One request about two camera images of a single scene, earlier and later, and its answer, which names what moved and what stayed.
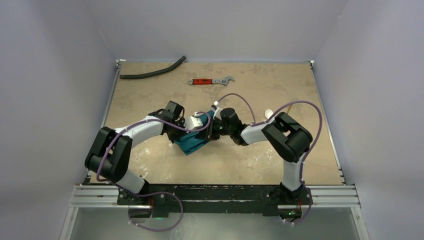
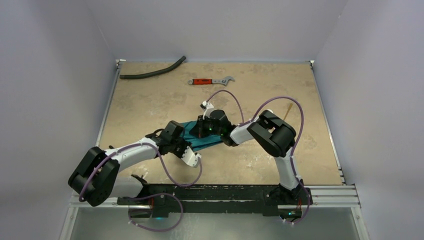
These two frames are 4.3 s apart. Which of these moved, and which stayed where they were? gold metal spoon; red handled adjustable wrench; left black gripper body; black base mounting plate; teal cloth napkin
Moved: teal cloth napkin; left black gripper body
Stayed: red handled adjustable wrench; gold metal spoon; black base mounting plate
